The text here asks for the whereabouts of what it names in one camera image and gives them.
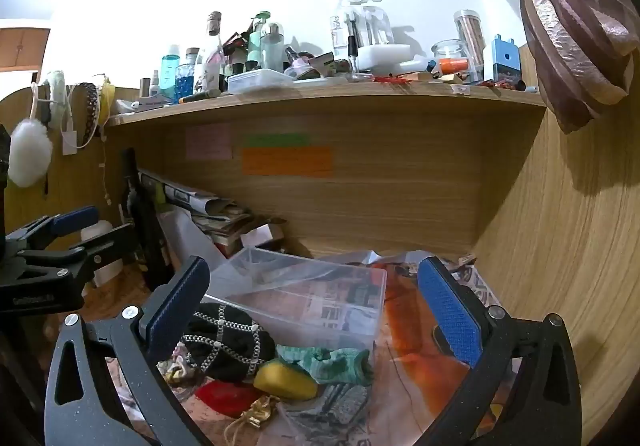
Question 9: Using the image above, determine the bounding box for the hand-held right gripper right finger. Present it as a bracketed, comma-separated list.
[416, 256, 584, 446]

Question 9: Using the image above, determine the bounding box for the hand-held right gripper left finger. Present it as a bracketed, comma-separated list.
[44, 255, 213, 446]

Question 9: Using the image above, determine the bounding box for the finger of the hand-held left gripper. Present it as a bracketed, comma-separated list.
[22, 223, 138, 277]
[5, 206, 101, 249]

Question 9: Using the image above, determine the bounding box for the black beaded knit hat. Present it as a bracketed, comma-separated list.
[180, 303, 277, 383]

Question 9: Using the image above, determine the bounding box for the green knitted sock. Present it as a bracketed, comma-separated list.
[276, 344, 375, 387]

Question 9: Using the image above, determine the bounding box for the clear plastic storage box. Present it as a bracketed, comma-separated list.
[201, 247, 389, 353]

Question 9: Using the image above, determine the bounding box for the yellow soft sponge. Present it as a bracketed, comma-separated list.
[253, 358, 319, 401]

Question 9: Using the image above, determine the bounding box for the white plastic bottle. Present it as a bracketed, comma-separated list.
[81, 220, 127, 287]

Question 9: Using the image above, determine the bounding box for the dark glass bottle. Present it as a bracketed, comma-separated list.
[121, 148, 174, 293]

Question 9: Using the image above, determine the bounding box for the orange printed cloth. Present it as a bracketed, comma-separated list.
[384, 265, 483, 404]

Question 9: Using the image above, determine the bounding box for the cream floral scrunchie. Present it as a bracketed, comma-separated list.
[159, 345, 202, 385]

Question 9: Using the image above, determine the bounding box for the white fluffy pompom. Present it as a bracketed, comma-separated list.
[8, 120, 54, 188]

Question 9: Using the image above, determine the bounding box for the stack of magazines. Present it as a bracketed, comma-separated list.
[139, 168, 262, 247]

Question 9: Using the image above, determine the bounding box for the clear plastic bag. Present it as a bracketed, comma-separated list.
[318, 248, 432, 274]

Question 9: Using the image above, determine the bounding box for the small brown box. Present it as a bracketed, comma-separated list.
[239, 223, 287, 257]

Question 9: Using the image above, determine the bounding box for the black beaded headband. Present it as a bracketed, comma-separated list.
[79, 82, 101, 147]

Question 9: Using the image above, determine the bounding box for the red cloth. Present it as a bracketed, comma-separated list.
[194, 378, 262, 418]

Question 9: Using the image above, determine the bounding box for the yellow hanging cloth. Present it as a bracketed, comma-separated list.
[99, 80, 117, 127]

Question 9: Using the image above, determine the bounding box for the white fluffy headband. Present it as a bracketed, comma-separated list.
[46, 69, 69, 127]

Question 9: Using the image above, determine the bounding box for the white tube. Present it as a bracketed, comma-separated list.
[133, 94, 174, 115]

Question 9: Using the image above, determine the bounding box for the pink sticky note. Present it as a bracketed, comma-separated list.
[185, 123, 234, 161]

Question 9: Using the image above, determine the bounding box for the blue liquid bottle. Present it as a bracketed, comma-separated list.
[160, 44, 181, 102]

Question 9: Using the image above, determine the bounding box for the jar of blue beads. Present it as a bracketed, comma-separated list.
[174, 48, 197, 104]

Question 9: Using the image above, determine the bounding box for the orange sticky note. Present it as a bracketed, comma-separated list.
[242, 146, 334, 178]

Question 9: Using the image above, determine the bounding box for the cardboard box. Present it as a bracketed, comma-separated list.
[0, 26, 52, 73]

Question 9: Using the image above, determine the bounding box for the green sticky note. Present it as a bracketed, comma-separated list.
[244, 133, 311, 147]

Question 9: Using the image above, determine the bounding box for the clear bottle with cork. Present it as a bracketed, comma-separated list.
[202, 11, 227, 92]

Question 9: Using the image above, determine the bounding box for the clear lidded container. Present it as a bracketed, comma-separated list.
[227, 68, 295, 94]

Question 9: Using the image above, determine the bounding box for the wooden shelf board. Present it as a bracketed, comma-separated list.
[106, 78, 549, 127]

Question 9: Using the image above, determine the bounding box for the green pump bottle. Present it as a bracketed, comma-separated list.
[247, 11, 269, 72]

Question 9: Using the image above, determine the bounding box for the pale green bottle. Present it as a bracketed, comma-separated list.
[260, 22, 285, 72]

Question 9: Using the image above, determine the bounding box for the round glass jar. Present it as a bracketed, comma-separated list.
[430, 39, 471, 77]

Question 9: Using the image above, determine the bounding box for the blue box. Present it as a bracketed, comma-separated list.
[490, 34, 522, 85]

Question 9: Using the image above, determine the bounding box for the white rectangular box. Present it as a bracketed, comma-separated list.
[357, 44, 412, 74]

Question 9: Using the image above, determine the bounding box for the tall clear tube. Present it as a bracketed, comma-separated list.
[453, 9, 487, 82]

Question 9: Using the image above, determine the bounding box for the clear plastic package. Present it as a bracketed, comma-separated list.
[329, 0, 392, 60]

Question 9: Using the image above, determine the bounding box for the brown striped hanging scarf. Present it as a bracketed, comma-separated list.
[518, 0, 634, 135]

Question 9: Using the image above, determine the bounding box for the gold drawstring pouch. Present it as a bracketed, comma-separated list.
[223, 394, 281, 445]

